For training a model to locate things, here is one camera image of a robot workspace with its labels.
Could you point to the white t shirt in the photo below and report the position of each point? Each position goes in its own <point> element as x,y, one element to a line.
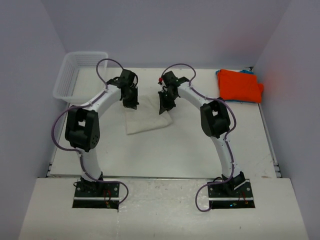
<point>146,117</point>

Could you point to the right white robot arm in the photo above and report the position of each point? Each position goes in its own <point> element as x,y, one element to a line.
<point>216,119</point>

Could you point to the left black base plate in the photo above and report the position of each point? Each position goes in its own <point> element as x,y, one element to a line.
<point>92,195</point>

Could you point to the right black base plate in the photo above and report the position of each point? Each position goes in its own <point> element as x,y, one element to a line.
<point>240,198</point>

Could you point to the folded orange t shirt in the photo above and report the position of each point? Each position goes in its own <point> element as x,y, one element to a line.
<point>241,87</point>

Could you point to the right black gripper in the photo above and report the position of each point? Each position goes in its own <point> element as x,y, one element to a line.
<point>165,105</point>

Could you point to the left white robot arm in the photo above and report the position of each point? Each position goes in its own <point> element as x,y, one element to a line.
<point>83,128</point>

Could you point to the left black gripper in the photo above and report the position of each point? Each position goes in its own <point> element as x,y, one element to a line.
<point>133,104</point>

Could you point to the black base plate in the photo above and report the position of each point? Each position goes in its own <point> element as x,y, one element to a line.
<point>240,198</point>
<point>92,195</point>

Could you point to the folded blue t shirt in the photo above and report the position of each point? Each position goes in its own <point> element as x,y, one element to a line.
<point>244,71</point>

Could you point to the white plastic basket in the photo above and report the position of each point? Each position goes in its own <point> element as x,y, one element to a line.
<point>77,80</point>

